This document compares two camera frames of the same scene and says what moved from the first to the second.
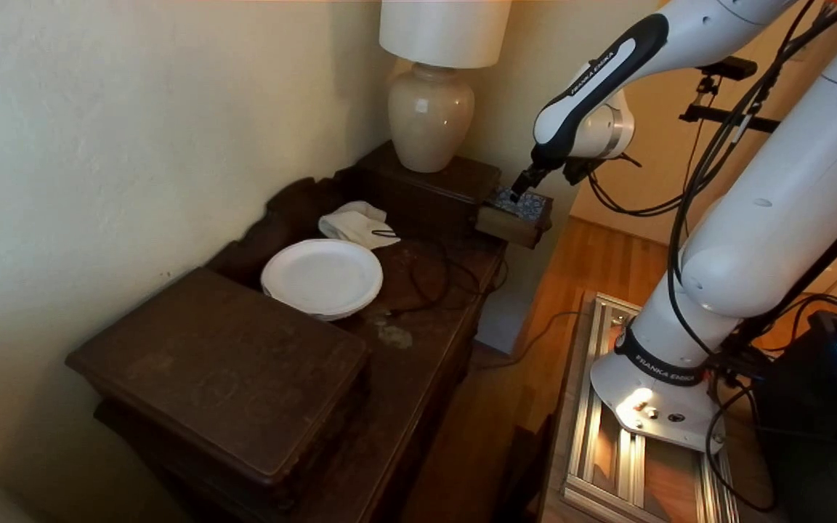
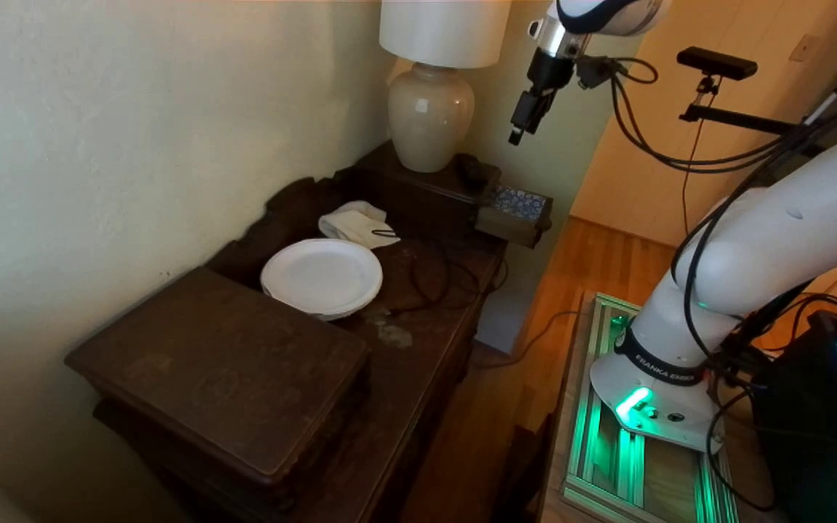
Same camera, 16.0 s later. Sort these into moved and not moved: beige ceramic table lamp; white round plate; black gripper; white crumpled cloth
Moved: black gripper
Not moved: white crumpled cloth; white round plate; beige ceramic table lamp
